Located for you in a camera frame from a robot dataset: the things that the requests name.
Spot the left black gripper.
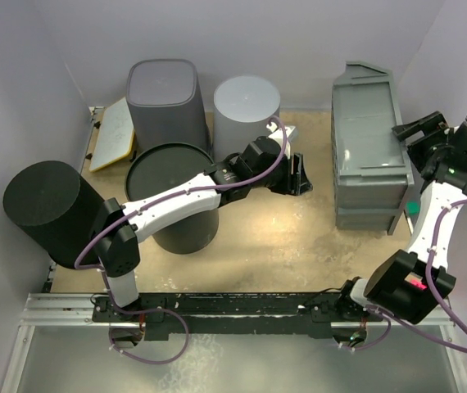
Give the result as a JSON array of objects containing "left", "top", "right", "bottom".
[{"left": 250, "top": 152, "right": 311, "bottom": 197}]

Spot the grey plastic crate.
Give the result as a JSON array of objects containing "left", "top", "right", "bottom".
[{"left": 331, "top": 61, "right": 415, "bottom": 235}]

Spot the dark blue round bin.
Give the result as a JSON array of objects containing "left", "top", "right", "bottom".
[{"left": 125, "top": 142, "right": 219, "bottom": 255}]

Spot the grey slotted square bin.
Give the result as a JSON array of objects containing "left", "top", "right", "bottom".
[{"left": 126, "top": 59, "right": 211, "bottom": 153}]

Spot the black round bin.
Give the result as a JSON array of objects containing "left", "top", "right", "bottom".
[{"left": 2, "top": 160, "right": 104, "bottom": 269}]

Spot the pink tape marker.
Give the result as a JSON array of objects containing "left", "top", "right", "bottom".
[{"left": 409, "top": 279, "right": 427, "bottom": 290}]

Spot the small whiteboard wooden frame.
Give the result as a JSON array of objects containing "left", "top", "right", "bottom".
[{"left": 88, "top": 97, "right": 137, "bottom": 173}]

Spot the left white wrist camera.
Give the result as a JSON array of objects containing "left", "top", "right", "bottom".
[{"left": 266, "top": 121, "right": 298, "bottom": 147}]

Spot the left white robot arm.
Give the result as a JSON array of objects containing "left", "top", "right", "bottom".
[{"left": 85, "top": 137, "right": 313, "bottom": 321}]

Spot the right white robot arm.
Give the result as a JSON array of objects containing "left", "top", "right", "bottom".
[{"left": 335, "top": 111, "right": 467, "bottom": 324}]

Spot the green tape marker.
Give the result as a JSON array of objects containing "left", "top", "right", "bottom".
[{"left": 406, "top": 201, "right": 419, "bottom": 215}]

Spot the smooth lavender round bin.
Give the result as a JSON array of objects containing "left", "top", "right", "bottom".
[{"left": 213, "top": 75, "right": 280, "bottom": 160}]

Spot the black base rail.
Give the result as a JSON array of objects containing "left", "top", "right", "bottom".
[{"left": 92, "top": 291, "right": 386, "bottom": 343}]

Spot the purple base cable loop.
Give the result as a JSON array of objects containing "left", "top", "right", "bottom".
[{"left": 108, "top": 307, "right": 192, "bottom": 366}]

